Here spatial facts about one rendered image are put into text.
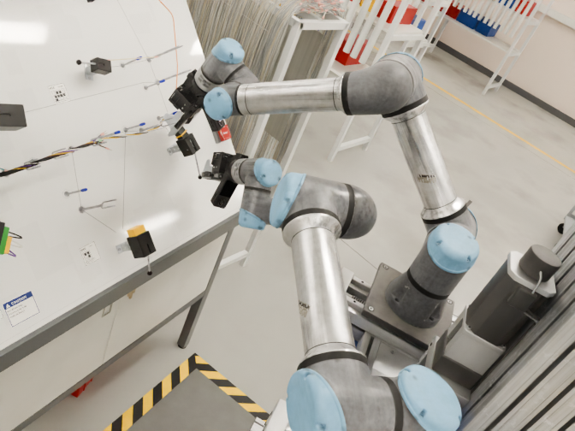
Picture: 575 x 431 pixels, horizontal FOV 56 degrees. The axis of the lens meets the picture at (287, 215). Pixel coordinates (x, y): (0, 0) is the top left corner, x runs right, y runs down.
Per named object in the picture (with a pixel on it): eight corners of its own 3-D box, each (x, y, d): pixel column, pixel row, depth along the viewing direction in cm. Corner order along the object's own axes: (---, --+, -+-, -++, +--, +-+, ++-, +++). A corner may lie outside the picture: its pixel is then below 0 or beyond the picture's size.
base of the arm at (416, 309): (441, 302, 143) (461, 276, 138) (435, 338, 130) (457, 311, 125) (391, 274, 145) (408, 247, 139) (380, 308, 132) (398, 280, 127)
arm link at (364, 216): (405, 191, 111) (312, 200, 157) (358, 181, 108) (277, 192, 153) (397, 247, 110) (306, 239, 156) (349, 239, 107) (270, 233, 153)
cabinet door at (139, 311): (206, 291, 223) (234, 219, 201) (104, 365, 179) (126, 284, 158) (202, 287, 223) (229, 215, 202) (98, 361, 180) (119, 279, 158)
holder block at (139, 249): (128, 280, 151) (152, 278, 145) (113, 239, 148) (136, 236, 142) (140, 273, 154) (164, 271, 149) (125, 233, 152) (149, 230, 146)
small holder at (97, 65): (64, 58, 142) (80, 50, 138) (94, 65, 150) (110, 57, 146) (66, 75, 142) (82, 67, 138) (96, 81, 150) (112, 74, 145)
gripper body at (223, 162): (232, 157, 167) (254, 157, 158) (227, 185, 166) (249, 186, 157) (211, 151, 162) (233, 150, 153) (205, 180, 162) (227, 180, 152)
